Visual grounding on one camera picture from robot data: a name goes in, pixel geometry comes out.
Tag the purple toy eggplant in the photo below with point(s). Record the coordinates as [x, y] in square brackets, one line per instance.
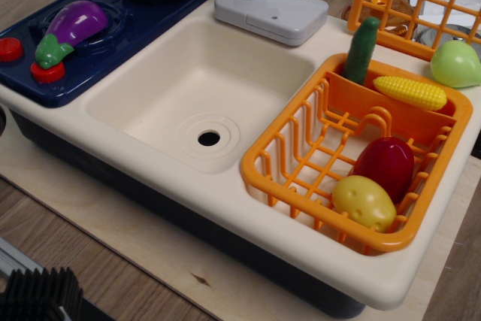
[73, 24]

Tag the cream toy sink unit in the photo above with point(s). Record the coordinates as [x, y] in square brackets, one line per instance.
[178, 117]

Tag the orange dish drainer basket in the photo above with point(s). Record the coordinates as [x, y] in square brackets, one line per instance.
[316, 139]

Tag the yellow toy potato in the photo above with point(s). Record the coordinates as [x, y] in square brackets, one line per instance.
[365, 202]

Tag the grey toy faucet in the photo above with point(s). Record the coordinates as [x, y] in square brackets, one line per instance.
[290, 22]

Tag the green toy cucumber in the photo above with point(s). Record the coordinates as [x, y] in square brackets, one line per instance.
[361, 50]

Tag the dark red toy vegetable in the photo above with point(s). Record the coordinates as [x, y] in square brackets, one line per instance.
[389, 162]

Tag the navy blue toy stove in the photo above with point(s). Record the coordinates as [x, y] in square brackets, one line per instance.
[132, 25]

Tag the yellow toy corn cob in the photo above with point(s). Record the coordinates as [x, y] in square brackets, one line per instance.
[415, 93]

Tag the red stove knob right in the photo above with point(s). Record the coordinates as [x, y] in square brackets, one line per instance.
[49, 75]

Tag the red stove knob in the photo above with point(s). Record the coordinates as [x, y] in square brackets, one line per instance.
[11, 49]
[49, 75]

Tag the orange plastic grid rack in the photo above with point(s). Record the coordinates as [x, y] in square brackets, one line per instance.
[416, 27]

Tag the light green toy pear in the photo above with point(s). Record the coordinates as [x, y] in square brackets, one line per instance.
[456, 64]

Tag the red stove knob left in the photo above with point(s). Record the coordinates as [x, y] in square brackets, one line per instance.
[11, 49]

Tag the black ribbed camera mount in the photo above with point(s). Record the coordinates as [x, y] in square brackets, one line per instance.
[42, 295]

